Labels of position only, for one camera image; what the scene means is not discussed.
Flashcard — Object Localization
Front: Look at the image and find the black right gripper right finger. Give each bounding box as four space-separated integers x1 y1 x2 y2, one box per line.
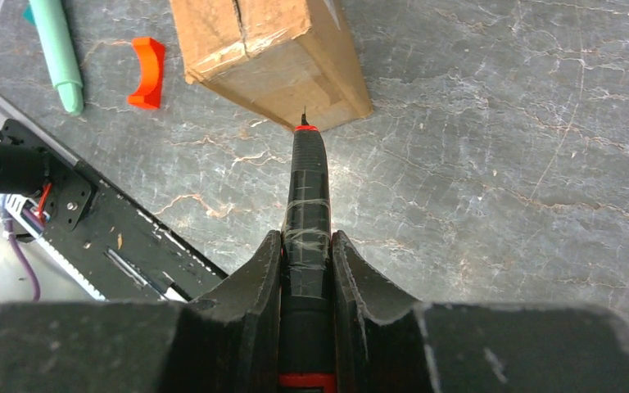
332 231 629 392

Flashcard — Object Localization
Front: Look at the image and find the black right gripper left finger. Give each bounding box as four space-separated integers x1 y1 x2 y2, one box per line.
0 231 282 392

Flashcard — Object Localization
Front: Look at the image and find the red black utility knife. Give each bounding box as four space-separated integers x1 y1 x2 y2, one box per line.
278 118 337 392

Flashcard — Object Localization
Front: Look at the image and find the brown cardboard box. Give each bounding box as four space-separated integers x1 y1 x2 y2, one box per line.
170 0 373 130

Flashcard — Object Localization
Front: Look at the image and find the orange curved plastic piece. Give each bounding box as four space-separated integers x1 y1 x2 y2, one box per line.
127 37 165 110

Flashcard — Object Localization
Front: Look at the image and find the mint green marker pen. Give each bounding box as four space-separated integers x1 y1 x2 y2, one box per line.
29 0 84 115

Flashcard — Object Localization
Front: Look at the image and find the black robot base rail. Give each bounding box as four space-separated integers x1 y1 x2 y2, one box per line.
2 120 228 302

